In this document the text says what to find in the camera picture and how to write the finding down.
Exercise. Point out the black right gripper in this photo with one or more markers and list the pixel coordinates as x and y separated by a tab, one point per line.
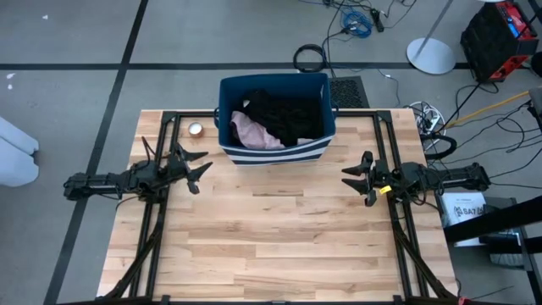
394	178

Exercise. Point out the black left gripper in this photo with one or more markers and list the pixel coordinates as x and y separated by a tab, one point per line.
167	171

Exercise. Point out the pink woven shirt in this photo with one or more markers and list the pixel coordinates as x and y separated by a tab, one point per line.
254	135

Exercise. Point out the black knit garment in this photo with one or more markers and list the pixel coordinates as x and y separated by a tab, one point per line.
288	118

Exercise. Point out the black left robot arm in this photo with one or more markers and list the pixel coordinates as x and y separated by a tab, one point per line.
97	184

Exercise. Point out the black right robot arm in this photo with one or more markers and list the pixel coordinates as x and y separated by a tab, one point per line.
457	178

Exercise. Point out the yellow tag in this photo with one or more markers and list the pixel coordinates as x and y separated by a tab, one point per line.
385	189

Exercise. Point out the black perforated floor mat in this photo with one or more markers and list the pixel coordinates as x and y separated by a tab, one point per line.
347	93

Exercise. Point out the white printed cardboard box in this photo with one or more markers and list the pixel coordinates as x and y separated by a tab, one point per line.
466	207

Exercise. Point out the blue white-striped fabric bin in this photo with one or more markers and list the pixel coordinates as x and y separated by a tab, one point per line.
271	82

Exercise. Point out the black metal stand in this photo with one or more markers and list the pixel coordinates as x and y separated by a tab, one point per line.
491	222

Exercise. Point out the white round lamp stand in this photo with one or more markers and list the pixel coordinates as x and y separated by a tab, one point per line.
432	57

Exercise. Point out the yellow wooden stick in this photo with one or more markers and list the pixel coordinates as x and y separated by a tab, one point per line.
487	109

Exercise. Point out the black power strip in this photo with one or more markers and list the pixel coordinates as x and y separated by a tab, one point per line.
377	19

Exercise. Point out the white rounded object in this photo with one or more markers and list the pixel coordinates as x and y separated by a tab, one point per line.
17	165

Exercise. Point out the black red tool case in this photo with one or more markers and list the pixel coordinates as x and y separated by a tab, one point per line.
487	42

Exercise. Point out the black metal table frame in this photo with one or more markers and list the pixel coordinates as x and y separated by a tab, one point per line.
186	113

